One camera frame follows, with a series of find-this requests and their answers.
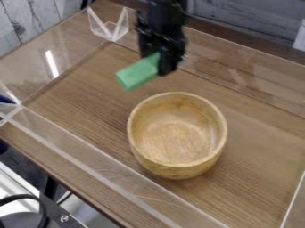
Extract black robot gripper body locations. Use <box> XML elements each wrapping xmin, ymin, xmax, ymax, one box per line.
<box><xmin>135</xmin><ymin>0</ymin><xmax>188</xmax><ymax>48</ymax></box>

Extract light wooden bowl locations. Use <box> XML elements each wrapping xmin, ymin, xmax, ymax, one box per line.
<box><xmin>126</xmin><ymin>92</ymin><xmax>229</xmax><ymax>180</ymax></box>

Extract clear acrylic corner bracket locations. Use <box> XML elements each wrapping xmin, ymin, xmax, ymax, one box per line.
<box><xmin>87</xmin><ymin>7</ymin><xmax>129</xmax><ymax>43</ymax></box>

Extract clear acrylic tray wall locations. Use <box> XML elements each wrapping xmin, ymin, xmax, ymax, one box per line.
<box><xmin>0</xmin><ymin>1</ymin><xmax>305</xmax><ymax>228</ymax></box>

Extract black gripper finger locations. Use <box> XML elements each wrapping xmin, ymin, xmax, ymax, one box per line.
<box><xmin>137</xmin><ymin>28</ymin><xmax>160</xmax><ymax>58</ymax></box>
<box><xmin>158</xmin><ymin>42</ymin><xmax>186</xmax><ymax>77</ymax></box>

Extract black table leg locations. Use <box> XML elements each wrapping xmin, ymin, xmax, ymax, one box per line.
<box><xmin>45</xmin><ymin>177</ymin><xmax>59</xmax><ymax>200</ymax></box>

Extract white object at right edge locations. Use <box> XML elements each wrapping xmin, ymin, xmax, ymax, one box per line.
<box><xmin>293</xmin><ymin>19</ymin><xmax>305</xmax><ymax>52</ymax></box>

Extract green rectangular block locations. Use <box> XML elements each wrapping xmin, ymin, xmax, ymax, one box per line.
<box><xmin>115</xmin><ymin>53</ymin><xmax>160</xmax><ymax>92</ymax></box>

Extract black cable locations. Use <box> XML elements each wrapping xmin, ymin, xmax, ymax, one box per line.
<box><xmin>0</xmin><ymin>194</ymin><xmax>51</xmax><ymax>228</ymax></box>

